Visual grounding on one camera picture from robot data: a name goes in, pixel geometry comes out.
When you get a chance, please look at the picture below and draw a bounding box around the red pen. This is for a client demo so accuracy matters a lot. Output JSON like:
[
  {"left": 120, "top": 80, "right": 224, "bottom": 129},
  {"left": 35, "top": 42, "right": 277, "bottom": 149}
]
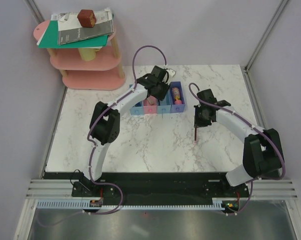
[{"left": 194, "top": 126, "right": 198, "bottom": 143}]

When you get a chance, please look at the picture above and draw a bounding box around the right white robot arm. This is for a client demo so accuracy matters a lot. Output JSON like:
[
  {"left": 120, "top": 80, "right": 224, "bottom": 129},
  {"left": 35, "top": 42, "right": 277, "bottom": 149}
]
[{"left": 194, "top": 89, "right": 285, "bottom": 197}]

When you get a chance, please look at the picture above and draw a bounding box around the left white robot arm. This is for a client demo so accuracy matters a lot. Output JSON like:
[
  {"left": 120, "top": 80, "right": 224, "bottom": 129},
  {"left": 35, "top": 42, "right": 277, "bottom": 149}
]
[{"left": 82, "top": 66, "right": 171, "bottom": 197}]

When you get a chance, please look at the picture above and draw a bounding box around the grey manual booklet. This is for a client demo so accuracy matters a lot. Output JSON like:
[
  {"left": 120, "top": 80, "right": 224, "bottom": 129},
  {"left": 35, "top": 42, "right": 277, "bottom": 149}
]
[{"left": 57, "top": 20, "right": 114, "bottom": 45}]

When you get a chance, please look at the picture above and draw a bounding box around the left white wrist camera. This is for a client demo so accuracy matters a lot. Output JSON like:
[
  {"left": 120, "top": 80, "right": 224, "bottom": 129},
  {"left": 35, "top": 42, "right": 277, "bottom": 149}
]
[{"left": 164, "top": 67, "right": 176, "bottom": 83}]

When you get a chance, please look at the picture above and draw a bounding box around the dark red cube box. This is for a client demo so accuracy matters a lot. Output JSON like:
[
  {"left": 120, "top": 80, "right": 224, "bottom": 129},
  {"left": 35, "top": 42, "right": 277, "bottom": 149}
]
[{"left": 77, "top": 9, "right": 97, "bottom": 28}]

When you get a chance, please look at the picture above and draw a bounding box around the cream cylinder on shelf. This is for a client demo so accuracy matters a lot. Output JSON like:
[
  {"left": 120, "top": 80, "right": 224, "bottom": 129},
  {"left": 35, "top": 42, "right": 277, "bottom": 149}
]
[{"left": 78, "top": 48, "right": 96, "bottom": 62}]

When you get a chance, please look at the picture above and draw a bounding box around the pink three-tier shelf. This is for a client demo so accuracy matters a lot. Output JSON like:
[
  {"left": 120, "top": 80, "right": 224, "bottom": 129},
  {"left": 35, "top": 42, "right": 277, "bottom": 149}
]
[{"left": 47, "top": 33, "right": 126, "bottom": 91}]

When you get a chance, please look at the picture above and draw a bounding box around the pastel four-compartment drawer organizer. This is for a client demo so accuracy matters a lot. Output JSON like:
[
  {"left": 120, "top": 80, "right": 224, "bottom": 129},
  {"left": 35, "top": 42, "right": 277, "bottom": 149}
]
[{"left": 129, "top": 81, "right": 186, "bottom": 116}]

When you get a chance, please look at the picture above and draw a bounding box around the white slotted cable duct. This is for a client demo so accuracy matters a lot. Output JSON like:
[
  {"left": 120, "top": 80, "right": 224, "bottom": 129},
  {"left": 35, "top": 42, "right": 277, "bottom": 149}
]
[{"left": 36, "top": 199, "right": 230, "bottom": 211}]

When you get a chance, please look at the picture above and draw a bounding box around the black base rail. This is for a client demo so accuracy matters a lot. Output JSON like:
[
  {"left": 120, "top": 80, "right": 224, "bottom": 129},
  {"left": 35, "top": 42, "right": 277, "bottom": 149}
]
[{"left": 43, "top": 171, "right": 249, "bottom": 205}]

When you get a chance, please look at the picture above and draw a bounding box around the green folder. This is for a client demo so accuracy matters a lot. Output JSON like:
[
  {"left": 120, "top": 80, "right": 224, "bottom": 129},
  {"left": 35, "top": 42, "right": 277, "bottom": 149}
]
[{"left": 33, "top": 20, "right": 113, "bottom": 49}]

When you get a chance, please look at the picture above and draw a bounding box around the white papers stack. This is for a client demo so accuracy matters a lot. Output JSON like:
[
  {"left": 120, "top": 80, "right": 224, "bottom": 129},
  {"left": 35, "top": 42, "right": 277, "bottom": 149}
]
[{"left": 50, "top": 7, "right": 113, "bottom": 30}]

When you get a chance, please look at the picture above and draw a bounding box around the pink-capped clear tube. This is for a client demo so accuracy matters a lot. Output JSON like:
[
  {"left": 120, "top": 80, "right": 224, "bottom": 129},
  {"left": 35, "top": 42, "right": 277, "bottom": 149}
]
[{"left": 172, "top": 87, "right": 184, "bottom": 105}]

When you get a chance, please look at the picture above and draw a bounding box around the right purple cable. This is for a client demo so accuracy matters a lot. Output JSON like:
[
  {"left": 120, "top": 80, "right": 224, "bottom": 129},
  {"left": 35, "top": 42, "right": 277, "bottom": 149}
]
[{"left": 188, "top": 82, "right": 288, "bottom": 217}]

